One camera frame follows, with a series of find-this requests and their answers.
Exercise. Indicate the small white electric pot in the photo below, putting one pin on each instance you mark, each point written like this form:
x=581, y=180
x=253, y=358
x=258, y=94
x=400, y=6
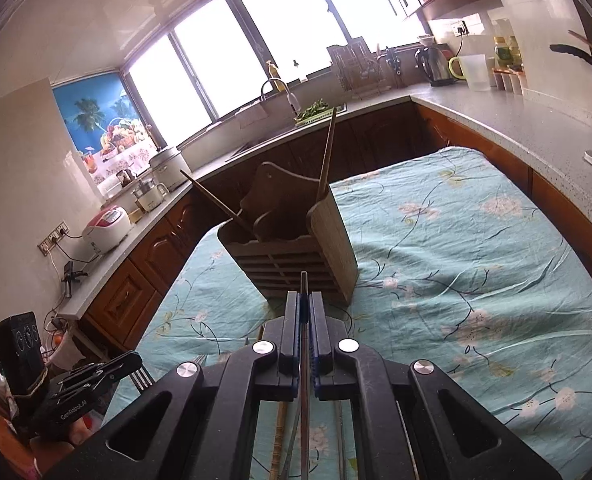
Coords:
x=148, y=200

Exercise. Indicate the single wall socket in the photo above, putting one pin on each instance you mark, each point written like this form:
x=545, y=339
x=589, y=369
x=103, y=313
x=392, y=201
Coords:
x=459, y=28

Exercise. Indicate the palm and fruit poster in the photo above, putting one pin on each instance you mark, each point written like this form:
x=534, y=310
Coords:
x=90, y=110

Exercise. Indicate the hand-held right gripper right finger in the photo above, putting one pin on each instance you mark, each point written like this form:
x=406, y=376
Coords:
x=321, y=335

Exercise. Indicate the metal kitchen faucet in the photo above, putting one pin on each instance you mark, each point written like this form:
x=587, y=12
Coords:
x=292, y=100

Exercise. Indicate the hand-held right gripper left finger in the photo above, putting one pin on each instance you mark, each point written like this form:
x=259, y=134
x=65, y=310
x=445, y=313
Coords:
x=292, y=330

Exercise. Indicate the wooden chopstick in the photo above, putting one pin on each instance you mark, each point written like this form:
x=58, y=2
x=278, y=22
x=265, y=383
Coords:
x=327, y=155
x=210, y=197

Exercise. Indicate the metal chopstick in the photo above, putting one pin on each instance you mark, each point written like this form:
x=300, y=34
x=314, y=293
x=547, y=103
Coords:
x=304, y=435
x=341, y=440
x=291, y=445

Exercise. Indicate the wall socket strip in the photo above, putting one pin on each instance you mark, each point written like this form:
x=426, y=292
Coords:
x=53, y=237

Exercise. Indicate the yellow soap bottle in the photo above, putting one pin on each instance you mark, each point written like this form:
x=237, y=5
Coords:
x=273, y=80

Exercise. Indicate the grey kitchen countertop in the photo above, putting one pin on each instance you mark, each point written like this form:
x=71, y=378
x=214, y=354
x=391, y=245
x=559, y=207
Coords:
x=501, y=115

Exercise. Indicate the small black tripod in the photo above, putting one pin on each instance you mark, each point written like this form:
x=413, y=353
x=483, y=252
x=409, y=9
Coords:
x=69, y=275

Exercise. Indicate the kitchen sink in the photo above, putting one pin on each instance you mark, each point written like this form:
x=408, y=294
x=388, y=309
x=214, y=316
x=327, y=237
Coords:
x=266, y=140

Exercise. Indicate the dish drying rack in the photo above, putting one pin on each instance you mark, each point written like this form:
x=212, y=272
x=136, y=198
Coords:
x=353, y=67

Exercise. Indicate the wooden base cabinets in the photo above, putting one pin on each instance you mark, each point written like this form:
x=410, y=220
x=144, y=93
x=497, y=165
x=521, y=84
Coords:
x=140, y=280

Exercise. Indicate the white and pink rice cooker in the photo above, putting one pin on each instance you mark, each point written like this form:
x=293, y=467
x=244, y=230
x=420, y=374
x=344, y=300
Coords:
x=105, y=230

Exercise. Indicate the black wok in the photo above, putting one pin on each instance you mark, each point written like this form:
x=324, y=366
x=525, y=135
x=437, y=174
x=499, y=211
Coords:
x=576, y=52

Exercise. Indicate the large white cooker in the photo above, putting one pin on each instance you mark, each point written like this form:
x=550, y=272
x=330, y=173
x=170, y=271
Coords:
x=168, y=167

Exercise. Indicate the kitchen window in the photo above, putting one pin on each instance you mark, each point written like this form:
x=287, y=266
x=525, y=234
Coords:
x=256, y=35

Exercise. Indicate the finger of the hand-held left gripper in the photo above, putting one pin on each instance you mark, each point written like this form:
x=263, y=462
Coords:
x=100, y=372

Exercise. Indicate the yellow cooking oil bottle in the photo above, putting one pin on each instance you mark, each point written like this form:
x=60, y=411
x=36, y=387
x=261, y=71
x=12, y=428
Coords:
x=516, y=55
x=501, y=52

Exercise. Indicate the floral teal tablecloth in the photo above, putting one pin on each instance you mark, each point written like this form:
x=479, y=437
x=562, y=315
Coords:
x=451, y=260

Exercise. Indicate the electric kettle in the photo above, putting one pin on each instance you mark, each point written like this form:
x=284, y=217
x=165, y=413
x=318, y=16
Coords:
x=436, y=67

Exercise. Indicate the wooden utensil holder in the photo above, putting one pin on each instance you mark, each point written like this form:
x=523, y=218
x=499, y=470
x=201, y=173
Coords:
x=296, y=260

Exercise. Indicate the white spice jar set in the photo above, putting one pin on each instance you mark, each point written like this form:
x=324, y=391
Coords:
x=510, y=82

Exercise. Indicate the metal fork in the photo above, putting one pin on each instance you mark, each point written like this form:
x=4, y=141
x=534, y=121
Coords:
x=143, y=380

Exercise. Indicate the person's left hand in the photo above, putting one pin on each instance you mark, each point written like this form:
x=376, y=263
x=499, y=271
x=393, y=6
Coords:
x=83, y=431

